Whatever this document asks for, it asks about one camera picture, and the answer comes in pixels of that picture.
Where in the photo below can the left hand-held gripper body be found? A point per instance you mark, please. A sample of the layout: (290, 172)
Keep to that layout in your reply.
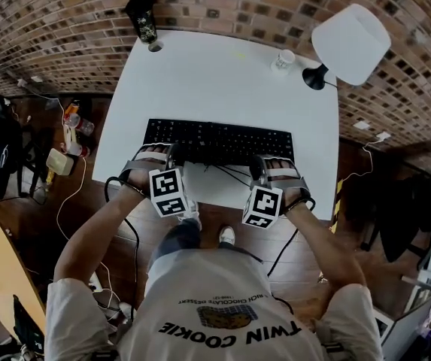
(168, 192)

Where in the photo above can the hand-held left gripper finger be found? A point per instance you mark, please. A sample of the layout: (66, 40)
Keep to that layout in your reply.
(175, 155)

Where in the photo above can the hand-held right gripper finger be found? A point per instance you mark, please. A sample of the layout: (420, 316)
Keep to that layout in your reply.
(258, 169)

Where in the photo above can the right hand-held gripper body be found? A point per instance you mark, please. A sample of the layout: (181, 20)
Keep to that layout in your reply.
(262, 205)

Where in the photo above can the black computer keyboard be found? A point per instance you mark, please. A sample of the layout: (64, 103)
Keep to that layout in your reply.
(219, 141)

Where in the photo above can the person's right forearm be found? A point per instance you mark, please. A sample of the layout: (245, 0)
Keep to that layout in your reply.
(328, 246)

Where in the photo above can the person's left forearm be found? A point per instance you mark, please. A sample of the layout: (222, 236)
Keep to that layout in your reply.
(98, 235)

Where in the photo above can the person's left hand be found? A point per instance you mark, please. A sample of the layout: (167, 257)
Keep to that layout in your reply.
(140, 184)

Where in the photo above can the person's right hand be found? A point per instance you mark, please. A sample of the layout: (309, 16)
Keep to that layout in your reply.
(296, 199)

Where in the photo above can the person's white left shoe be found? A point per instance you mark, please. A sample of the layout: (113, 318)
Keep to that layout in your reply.
(192, 214)

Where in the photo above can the person's white shoe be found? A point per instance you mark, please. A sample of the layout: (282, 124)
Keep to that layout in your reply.
(192, 214)
(227, 235)

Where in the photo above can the person's white right shoe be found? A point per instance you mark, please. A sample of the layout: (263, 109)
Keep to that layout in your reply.
(227, 235)

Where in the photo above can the person's dark shorts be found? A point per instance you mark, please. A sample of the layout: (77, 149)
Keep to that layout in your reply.
(177, 239)

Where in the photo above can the yellow black hazard tape strip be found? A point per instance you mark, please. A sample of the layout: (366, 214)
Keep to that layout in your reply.
(337, 205)

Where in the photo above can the white table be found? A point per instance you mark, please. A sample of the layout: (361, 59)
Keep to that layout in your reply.
(219, 88)

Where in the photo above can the person's white printed t-shirt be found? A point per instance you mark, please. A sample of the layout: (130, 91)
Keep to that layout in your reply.
(215, 288)

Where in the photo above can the red label bottle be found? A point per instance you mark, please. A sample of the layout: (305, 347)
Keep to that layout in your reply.
(76, 149)

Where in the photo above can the clear bottle with red cap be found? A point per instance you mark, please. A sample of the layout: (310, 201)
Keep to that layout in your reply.
(81, 124)

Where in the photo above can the white paper cup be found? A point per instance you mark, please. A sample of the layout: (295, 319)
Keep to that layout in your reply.
(283, 62)

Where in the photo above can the white plastic box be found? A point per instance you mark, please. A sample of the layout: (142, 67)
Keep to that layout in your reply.
(60, 162)

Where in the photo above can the yellow bottle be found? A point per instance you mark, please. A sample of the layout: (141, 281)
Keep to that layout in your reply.
(50, 178)

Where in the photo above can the black patterned tumbler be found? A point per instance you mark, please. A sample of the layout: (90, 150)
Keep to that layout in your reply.
(143, 19)

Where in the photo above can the white shade table lamp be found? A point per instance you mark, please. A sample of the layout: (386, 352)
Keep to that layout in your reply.
(350, 43)

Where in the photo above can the black chair with white logo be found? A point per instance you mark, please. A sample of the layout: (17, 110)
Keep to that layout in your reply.
(0, 152)

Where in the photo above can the round wooden table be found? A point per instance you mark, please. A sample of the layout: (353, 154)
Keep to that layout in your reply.
(0, 273)

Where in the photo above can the black flat bag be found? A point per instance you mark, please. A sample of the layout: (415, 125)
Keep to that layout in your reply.
(29, 325)

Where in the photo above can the white wall outlet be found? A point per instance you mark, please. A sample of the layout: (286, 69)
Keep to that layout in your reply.
(36, 79)
(22, 82)
(361, 125)
(383, 135)

